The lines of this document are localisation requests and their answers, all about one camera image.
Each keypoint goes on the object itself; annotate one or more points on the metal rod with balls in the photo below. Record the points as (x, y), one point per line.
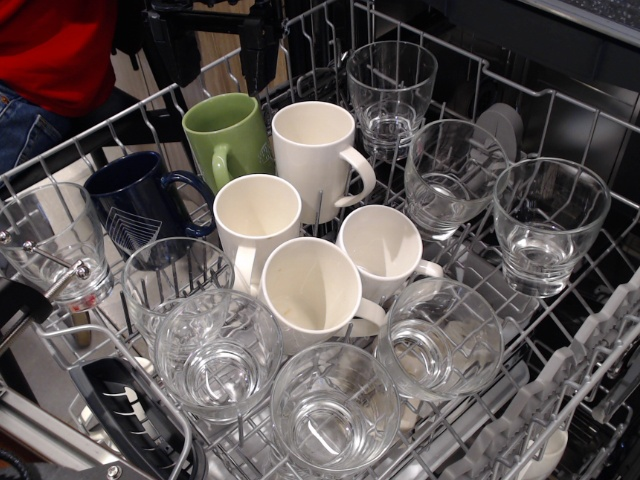
(63, 280)

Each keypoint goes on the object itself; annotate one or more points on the small white mug right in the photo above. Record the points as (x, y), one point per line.
(386, 248)

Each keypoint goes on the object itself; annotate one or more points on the clear glass front left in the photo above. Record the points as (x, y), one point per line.
(217, 354)

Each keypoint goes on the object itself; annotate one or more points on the green ceramic mug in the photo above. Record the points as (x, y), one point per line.
(228, 138)

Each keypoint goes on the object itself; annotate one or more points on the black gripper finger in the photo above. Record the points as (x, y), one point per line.
(259, 57)
(167, 55)

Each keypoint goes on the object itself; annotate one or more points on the navy blue mug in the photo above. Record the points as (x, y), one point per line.
(137, 201)

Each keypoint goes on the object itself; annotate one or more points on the clear glass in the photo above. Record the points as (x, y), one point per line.
(162, 273)
(390, 87)
(62, 216)
(547, 214)
(335, 410)
(450, 173)
(217, 354)
(442, 340)

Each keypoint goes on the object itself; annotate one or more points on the grey round rack wheel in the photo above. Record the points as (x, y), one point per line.
(506, 125)

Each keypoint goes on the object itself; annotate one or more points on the clear glass back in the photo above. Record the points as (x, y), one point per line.
(390, 87)

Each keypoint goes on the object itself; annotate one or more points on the grey plastic tine holder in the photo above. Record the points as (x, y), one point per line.
(503, 447)

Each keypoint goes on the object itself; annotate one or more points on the white mug left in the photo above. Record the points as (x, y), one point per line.
(255, 214)

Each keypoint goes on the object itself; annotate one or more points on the clear glass front right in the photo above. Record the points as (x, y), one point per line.
(442, 340)

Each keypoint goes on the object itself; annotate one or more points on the clear glass front centre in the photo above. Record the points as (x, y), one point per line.
(335, 410)

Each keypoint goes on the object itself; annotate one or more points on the grey wire dishwasher rack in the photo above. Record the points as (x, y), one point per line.
(561, 119)

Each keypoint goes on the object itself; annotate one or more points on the white mug front tilted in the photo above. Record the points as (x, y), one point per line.
(315, 292)

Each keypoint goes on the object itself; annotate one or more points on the black rack handle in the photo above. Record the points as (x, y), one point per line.
(138, 425)

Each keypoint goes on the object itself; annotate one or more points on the clear glass far right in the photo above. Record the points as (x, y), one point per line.
(547, 214)

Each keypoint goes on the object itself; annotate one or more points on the tall white mug back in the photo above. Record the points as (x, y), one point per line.
(314, 151)

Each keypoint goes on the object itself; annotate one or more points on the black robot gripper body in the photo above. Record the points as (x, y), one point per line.
(130, 29)

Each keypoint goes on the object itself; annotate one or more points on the clear glass middle right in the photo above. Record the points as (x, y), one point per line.
(450, 173)

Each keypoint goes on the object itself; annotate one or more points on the person in red shirt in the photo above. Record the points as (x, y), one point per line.
(55, 67)

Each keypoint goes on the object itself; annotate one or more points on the clear glass far left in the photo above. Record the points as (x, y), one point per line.
(62, 216)

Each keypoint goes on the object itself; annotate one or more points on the clear glass left middle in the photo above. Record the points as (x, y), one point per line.
(162, 273)

